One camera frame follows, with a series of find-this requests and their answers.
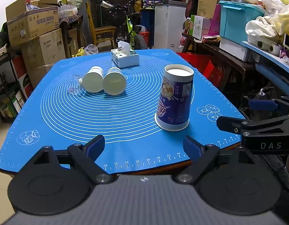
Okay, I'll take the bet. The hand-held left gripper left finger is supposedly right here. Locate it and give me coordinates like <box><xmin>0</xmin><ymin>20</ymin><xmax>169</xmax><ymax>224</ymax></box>
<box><xmin>30</xmin><ymin>135</ymin><xmax>114</xmax><ymax>185</ymax></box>

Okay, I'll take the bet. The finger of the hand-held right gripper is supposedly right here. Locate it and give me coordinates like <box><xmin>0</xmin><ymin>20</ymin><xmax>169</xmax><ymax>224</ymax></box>
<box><xmin>243</xmin><ymin>96</ymin><xmax>289</xmax><ymax>117</ymax></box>
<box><xmin>216</xmin><ymin>114</ymin><xmax>289</xmax><ymax>137</ymax></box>

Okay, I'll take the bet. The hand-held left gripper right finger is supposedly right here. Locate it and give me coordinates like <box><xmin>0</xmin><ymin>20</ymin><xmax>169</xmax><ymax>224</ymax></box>
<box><xmin>175</xmin><ymin>135</ymin><xmax>260</xmax><ymax>185</ymax></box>

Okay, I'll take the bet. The purple printed paper cup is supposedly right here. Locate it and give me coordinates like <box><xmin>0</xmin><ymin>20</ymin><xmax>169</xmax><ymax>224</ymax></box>
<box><xmin>154</xmin><ymin>64</ymin><xmax>195</xmax><ymax>132</ymax></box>

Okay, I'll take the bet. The white paper cup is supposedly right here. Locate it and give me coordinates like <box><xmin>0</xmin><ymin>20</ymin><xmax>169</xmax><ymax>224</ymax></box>
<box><xmin>82</xmin><ymin>66</ymin><xmax>104</xmax><ymax>92</ymax></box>
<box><xmin>102</xmin><ymin>67</ymin><xmax>127</xmax><ymax>96</ymax></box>

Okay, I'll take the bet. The blue silicone baking mat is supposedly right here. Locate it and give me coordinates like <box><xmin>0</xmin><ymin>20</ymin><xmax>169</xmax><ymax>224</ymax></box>
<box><xmin>0</xmin><ymin>49</ymin><xmax>247</xmax><ymax>175</ymax></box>

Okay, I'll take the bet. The light blue shelf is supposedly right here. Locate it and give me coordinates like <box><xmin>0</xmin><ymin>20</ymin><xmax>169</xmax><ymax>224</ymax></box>
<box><xmin>242</xmin><ymin>41</ymin><xmax>289</xmax><ymax>95</ymax></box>

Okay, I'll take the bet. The white paper roll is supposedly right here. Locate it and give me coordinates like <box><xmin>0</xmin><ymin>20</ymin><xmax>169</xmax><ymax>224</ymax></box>
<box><xmin>256</xmin><ymin>40</ymin><xmax>270</xmax><ymax>51</ymax></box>
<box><xmin>268</xmin><ymin>44</ymin><xmax>282</xmax><ymax>56</ymax></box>

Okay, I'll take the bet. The white plastic storage box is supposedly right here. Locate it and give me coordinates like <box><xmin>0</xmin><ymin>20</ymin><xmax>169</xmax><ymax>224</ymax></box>
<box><xmin>219</xmin><ymin>37</ymin><xmax>255</xmax><ymax>63</ymax></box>

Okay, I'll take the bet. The dark wooden bench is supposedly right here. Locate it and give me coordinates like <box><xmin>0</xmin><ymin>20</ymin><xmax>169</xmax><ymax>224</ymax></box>
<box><xmin>181</xmin><ymin>32</ymin><xmax>255</xmax><ymax>78</ymax></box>

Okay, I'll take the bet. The white cloth bundle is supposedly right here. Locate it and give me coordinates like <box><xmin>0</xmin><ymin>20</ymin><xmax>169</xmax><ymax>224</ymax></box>
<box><xmin>245</xmin><ymin>16</ymin><xmax>285</xmax><ymax>44</ymax></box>

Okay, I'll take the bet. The yellow plastic bag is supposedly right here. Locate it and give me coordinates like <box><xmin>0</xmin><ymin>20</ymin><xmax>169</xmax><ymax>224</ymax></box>
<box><xmin>274</xmin><ymin>4</ymin><xmax>289</xmax><ymax>36</ymax></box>

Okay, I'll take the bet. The teal plastic storage bin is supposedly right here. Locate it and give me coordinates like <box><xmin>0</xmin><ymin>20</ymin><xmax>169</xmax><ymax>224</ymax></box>
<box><xmin>218</xmin><ymin>0</ymin><xmax>266</xmax><ymax>47</ymax></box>

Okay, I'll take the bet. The white patterned tissue box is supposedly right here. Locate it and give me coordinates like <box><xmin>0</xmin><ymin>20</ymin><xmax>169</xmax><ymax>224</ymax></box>
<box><xmin>111</xmin><ymin>41</ymin><xmax>140</xmax><ymax>68</ymax></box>

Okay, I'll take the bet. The yellow toy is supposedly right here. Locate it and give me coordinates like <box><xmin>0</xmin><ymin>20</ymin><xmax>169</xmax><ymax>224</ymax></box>
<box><xmin>72</xmin><ymin>47</ymin><xmax>85</xmax><ymax>58</ymax></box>

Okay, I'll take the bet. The pink box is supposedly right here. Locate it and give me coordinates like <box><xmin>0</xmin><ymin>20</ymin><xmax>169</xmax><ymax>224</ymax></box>
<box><xmin>208</xmin><ymin>4</ymin><xmax>222</xmax><ymax>36</ymax></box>

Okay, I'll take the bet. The grey plastic bag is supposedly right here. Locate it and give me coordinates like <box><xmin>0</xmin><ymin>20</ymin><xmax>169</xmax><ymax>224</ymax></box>
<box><xmin>84</xmin><ymin>43</ymin><xmax>99</xmax><ymax>55</ymax></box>

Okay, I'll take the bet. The black metal shelf rack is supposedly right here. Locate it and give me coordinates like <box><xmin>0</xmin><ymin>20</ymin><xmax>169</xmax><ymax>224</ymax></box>
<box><xmin>0</xmin><ymin>46</ymin><xmax>26</xmax><ymax>123</ymax></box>

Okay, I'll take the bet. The green and white carton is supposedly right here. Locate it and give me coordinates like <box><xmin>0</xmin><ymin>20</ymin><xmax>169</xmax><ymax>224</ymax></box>
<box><xmin>189</xmin><ymin>15</ymin><xmax>204</xmax><ymax>40</ymax></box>

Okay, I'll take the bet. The red and white box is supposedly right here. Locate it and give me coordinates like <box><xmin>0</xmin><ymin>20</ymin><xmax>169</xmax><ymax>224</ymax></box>
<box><xmin>11</xmin><ymin>55</ymin><xmax>34</xmax><ymax>99</ymax></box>

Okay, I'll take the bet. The yellow oil bottle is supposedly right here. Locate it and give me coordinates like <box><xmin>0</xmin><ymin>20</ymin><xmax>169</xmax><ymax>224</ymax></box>
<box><xmin>183</xmin><ymin>17</ymin><xmax>192</xmax><ymax>36</ymax></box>

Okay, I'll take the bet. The large brown cardboard box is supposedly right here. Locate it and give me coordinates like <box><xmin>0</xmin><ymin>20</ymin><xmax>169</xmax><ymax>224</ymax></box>
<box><xmin>21</xmin><ymin>28</ymin><xmax>66</xmax><ymax>89</ymax></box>

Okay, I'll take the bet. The dark wooden side table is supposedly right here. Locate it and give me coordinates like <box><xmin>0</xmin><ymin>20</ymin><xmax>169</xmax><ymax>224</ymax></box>
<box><xmin>59</xmin><ymin>15</ymin><xmax>84</xmax><ymax>59</ymax></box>

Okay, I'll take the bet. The wooden chair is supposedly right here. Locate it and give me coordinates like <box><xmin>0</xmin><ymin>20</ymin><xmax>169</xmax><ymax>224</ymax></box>
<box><xmin>86</xmin><ymin>1</ymin><xmax>117</xmax><ymax>46</ymax></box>

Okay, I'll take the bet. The white chest freezer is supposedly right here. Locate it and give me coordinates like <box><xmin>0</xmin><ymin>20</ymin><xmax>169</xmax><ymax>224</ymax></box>
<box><xmin>154</xmin><ymin>0</ymin><xmax>187</xmax><ymax>51</ymax></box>

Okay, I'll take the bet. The red bucket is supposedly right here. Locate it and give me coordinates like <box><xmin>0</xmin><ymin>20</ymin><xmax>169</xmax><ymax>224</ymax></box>
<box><xmin>138</xmin><ymin>31</ymin><xmax>150</xmax><ymax>50</ymax></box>

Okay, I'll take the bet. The tall brown cardboard box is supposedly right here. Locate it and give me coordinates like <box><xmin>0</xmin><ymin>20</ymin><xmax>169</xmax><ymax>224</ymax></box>
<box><xmin>197</xmin><ymin>0</ymin><xmax>232</xmax><ymax>19</ymax></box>

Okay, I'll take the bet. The black and green bicycle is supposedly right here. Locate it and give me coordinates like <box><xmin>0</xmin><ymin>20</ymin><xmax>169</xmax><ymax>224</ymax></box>
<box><xmin>99</xmin><ymin>0</ymin><xmax>150</xmax><ymax>51</ymax></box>

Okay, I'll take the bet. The pack of water bottles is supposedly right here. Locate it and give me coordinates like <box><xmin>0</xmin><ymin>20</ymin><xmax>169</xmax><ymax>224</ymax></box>
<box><xmin>58</xmin><ymin>3</ymin><xmax>79</xmax><ymax>18</ymax></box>

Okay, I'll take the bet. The open brown cardboard box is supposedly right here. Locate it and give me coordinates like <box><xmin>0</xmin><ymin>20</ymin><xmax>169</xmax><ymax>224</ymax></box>
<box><xmin>5</xmin><ymin>0</ymin><xmax>60</xmax><ymax>47</ymax></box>

